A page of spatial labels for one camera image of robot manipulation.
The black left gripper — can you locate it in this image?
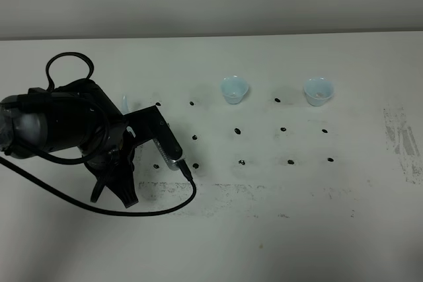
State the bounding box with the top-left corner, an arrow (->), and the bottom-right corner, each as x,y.
85,105 -> 169,209

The light blue porcelain teapot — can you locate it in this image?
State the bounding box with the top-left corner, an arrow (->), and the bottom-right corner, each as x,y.
120,94 -> 130,115

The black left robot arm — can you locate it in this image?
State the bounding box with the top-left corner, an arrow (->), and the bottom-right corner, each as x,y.
1,79 -> 182,207

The left light blue teacup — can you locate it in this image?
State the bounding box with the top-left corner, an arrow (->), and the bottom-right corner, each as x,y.
220,75 -> 249,104

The light blue teacup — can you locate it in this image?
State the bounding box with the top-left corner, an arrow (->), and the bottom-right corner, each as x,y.
220,75 -> 249,104
303,77 -> 334,106

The right light blue teacup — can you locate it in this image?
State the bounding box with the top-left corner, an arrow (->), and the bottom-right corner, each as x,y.
303,77 -> 334,106

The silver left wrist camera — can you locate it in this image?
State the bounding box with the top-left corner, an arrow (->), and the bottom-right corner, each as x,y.
153,119 -> 184,170

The black left camera cable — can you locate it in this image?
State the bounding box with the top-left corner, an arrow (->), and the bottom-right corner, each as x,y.
0,52 -> 198,217

